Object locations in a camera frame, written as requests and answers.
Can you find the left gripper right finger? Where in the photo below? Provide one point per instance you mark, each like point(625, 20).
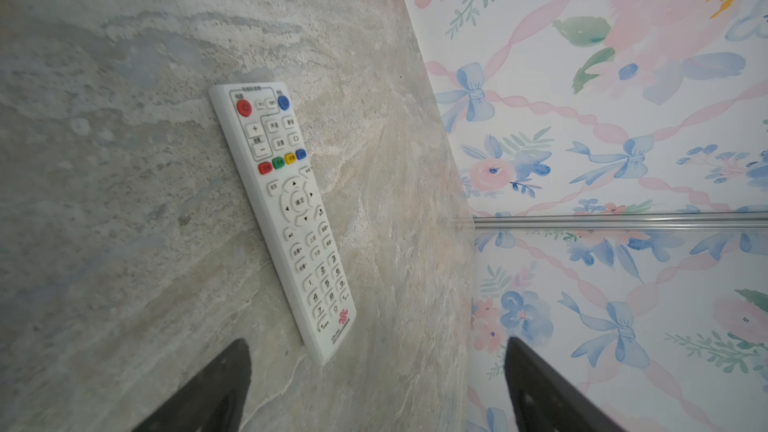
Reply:
point(543, 400)

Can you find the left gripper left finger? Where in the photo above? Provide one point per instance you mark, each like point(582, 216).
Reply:
point(212, 400)

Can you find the white remote control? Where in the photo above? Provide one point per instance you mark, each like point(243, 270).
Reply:
point(263, 134)

